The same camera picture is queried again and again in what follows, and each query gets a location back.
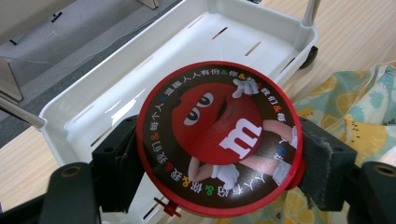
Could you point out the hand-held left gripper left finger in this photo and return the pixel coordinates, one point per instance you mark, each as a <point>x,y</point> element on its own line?
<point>116,165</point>

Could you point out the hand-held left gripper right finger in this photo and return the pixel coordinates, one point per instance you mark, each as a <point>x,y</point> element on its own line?
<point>327,165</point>

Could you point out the floral patterned cloth bag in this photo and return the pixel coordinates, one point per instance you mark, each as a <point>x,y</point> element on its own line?
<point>358,102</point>

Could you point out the round red-lidded candy tub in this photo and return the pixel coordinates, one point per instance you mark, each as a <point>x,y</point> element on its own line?
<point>218,124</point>

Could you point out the white two-tier trolley cart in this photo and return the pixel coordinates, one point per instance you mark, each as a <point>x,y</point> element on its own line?
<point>155,62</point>

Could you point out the light wooden furniture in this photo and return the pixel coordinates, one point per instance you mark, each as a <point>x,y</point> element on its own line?
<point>25,15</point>

